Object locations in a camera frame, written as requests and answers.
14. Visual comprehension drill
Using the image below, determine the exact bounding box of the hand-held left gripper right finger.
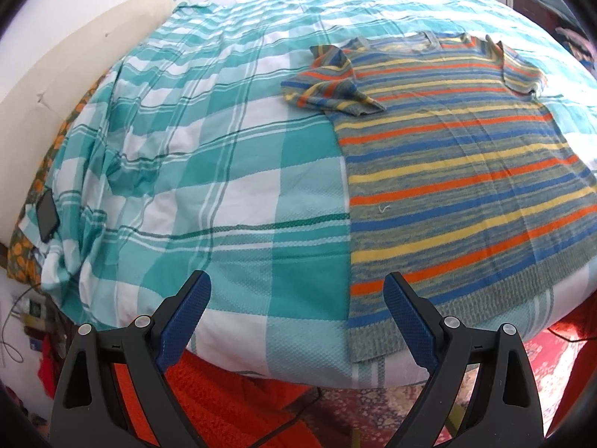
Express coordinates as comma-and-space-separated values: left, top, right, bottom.
383, 271, 547, 448

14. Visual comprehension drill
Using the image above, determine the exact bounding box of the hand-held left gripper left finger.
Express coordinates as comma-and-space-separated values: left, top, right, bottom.
49, 271, 212, 448

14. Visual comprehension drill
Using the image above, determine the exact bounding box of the striped knit t-shirt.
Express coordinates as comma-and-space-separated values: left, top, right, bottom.
281, 30, 597, 363

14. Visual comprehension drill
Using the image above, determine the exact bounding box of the orange towel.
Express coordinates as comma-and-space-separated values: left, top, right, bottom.
112, 336, 322, 448

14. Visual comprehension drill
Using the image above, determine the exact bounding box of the red patterned rug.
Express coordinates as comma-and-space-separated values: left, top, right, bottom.
261, 305, 597, 448

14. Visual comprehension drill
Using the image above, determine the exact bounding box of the black smartphone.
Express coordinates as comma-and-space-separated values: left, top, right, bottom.
36, 190, 62, 243

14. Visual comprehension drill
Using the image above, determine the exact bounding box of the teal plaid bedspread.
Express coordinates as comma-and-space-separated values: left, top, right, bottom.
19, 0, 597, 389

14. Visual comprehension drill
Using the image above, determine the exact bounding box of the orange floral bed sheet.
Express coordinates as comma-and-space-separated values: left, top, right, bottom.
7, 75, 110, 286

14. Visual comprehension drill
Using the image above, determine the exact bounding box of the cream padded headboard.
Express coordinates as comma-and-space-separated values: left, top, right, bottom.
0, 0, 180, 243

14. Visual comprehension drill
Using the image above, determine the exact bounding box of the dark wooden furniture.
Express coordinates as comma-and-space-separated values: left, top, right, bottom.
510, 0, 597, 75

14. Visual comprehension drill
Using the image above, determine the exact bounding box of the black floor cable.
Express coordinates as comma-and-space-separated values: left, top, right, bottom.
252, 373, 327, 448

